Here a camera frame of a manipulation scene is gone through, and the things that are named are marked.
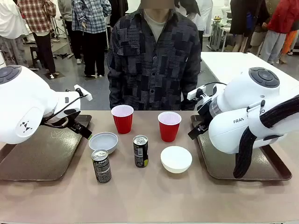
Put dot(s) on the brown plastic serving tray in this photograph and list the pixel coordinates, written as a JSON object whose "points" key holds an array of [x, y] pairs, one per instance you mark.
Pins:
{"points": [[42, 154], [224, 165]]}

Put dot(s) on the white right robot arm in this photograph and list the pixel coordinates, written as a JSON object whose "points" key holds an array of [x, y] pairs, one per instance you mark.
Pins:
{"points": [[236, 112]]}

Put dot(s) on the person in dark patchwork shirt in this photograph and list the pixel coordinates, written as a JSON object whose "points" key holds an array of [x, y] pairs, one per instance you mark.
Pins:
{"points": [[151, 65]]}

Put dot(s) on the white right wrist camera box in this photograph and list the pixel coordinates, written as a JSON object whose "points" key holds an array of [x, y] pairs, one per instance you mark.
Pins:
{"points": [[195, 93]]}

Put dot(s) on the grey metal desk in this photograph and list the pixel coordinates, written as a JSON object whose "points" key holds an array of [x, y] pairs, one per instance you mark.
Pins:
{"points": [[218, 35]]}

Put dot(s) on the person in orange trousers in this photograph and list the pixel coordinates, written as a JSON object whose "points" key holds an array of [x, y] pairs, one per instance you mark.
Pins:
{"points": [[288, 44]]}

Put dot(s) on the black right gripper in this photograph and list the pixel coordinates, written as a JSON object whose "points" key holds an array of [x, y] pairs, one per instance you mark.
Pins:
{"points": [[204, 112]]}

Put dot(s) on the person in blue plaid shirt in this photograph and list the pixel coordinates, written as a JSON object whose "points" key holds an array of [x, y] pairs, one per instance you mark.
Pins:
{"points": [[93, 28]]}

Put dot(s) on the person in dark long coat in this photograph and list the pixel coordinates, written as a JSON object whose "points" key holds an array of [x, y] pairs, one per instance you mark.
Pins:
{"points": [[243, 21]]}

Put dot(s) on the white folding table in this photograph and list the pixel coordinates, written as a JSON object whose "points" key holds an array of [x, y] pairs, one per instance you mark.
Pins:
{"points": [[224, 65]]}

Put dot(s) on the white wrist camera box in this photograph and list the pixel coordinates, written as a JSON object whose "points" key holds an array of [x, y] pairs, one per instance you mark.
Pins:
{"points": [[81, 92], [195, 93]]}

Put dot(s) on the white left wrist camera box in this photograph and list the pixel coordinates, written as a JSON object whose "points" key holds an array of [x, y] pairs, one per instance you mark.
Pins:
{"points": [[81, 92]]}

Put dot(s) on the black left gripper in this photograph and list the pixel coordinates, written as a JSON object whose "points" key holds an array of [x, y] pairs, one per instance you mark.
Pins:
{"points": [[70, 112]]}

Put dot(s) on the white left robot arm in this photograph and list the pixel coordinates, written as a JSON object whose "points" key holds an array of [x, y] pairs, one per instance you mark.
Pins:
{"points": [[25, 105]]}

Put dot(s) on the person in red plaid shirt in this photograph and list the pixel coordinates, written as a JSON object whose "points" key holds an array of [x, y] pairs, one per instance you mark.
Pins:
{"points": [[37, 18]]}

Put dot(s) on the black Pepsi can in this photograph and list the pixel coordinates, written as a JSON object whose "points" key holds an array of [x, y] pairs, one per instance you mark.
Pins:
{"points": [[102, 168]]}

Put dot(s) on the white plastic bowl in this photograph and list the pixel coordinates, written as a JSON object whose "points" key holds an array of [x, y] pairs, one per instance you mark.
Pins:
{"points": [[176, 159]]}

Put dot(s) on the person in grey hoodie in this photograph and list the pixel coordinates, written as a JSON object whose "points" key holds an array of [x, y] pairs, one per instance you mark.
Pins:
{"points": [[66, 14]]}

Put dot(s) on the black stool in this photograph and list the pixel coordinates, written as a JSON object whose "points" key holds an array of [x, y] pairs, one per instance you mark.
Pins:
{"points": [[35, 53]]}

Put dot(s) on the grey-blue plastic bowl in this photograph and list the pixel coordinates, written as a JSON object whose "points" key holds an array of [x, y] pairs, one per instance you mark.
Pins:
{"points": [[102, 142]]}

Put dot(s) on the person in white coat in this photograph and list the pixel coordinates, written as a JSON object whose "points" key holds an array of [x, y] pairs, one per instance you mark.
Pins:
{"points": [[10, 25]]}

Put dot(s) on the person in white shirt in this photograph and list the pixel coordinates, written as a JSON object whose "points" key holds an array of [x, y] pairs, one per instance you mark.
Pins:
{"points": [[205, 16]]}

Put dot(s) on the red plastic cup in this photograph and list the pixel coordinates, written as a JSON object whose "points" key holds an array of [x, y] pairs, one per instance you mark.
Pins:
{"points": [[122, 121], [169, 129]]}

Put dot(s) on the black can with green print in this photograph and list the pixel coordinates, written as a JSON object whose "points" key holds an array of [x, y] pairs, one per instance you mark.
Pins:
{"points": [[140, 151]]}

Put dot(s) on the person in red jacket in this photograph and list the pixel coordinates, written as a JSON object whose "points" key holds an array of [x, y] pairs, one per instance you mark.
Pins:
{"points": [[278, 25]]}

